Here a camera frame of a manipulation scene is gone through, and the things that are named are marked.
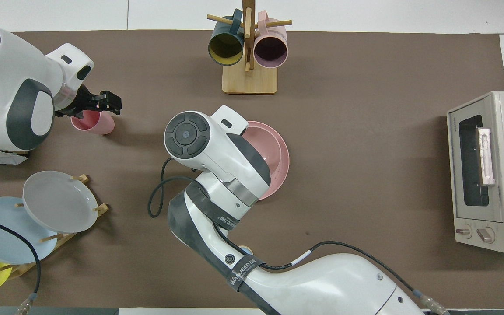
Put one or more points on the pink mug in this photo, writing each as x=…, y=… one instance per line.
x=271, y=50

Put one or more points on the brown table mat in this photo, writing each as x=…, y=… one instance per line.
x=365, y=65

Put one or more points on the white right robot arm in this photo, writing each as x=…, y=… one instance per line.
x=225, y=175

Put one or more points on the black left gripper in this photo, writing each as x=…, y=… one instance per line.
x=77, y=105

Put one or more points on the grey plate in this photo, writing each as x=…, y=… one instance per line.
x=59, y=201

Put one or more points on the pink cup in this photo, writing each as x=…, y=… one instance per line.
x=99, y=124

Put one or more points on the pink speckled plate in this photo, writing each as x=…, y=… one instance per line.
x=283, y=166

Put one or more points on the wooden mug tree stand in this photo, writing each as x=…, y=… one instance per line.
x=250, y=83

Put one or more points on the wooden plate rack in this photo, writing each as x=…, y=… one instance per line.
x=66, y=238

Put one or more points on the light blue plate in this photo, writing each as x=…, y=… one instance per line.
x=7, y=236

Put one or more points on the pink bowl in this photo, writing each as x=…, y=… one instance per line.
x=267, y=146

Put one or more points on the dark green mug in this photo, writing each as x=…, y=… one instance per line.
x=225, y=48

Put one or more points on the toaster oven knob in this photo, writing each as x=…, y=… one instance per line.
x=485, y=235
x=464, y=231

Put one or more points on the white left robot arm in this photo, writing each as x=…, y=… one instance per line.
x=11, y=87

